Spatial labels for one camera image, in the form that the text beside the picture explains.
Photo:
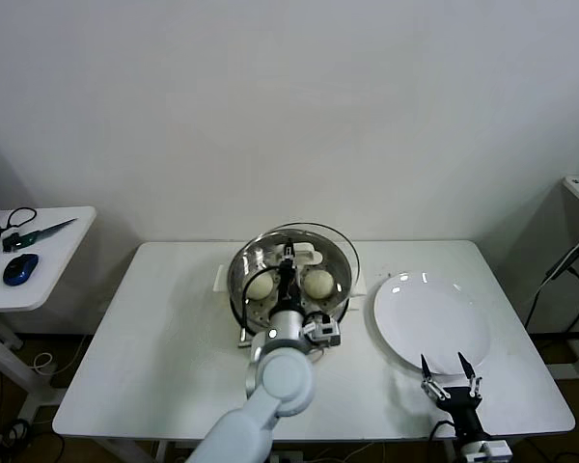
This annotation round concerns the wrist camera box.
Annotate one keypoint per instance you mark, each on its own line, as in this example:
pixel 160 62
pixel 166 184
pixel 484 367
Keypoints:
pixel 487 451
pixel 324 332

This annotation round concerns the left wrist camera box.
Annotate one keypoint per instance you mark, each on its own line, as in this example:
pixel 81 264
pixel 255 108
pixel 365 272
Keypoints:
pixel 324 332

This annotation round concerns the round glass lid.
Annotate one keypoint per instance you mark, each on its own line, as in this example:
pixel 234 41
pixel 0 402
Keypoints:
pixel 338 246

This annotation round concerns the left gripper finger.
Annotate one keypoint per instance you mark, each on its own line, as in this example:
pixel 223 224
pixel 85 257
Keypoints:
pixel 286 252
pixel 293 253

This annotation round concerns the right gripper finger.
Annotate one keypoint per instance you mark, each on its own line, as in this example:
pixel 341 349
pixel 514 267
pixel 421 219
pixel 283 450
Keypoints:
pixel 430 381
pixel 470 378

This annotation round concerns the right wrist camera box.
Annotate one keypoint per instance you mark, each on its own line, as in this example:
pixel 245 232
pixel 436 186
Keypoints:
pixel 487 451

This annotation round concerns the white round plate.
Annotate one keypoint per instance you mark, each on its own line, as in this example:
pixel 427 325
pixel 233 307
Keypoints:
pixel 429 318

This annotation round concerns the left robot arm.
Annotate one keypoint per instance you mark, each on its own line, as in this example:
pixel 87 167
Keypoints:
pixel 284 381

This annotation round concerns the steel steamer basket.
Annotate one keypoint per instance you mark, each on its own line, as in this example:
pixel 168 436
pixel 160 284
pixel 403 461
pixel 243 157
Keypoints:
pixel 335 289

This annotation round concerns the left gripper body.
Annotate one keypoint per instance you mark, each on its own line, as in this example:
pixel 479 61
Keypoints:
pixel 287 289

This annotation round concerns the white side table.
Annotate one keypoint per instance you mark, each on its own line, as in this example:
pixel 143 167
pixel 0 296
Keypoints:
pixel 53 270

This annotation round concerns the white steamed baozi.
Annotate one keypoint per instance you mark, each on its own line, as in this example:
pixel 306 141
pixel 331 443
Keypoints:
pixel 317 283
pixel 259 287

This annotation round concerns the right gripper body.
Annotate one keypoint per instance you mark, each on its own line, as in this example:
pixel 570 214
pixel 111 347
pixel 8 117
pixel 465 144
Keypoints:
pixel 463 410

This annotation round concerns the grey bar on cabinet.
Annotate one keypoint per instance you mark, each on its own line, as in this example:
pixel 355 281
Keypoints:
pixel 567 258

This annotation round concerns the blue computer mouse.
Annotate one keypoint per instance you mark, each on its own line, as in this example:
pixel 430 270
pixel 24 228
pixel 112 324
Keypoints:
pixel 20 267

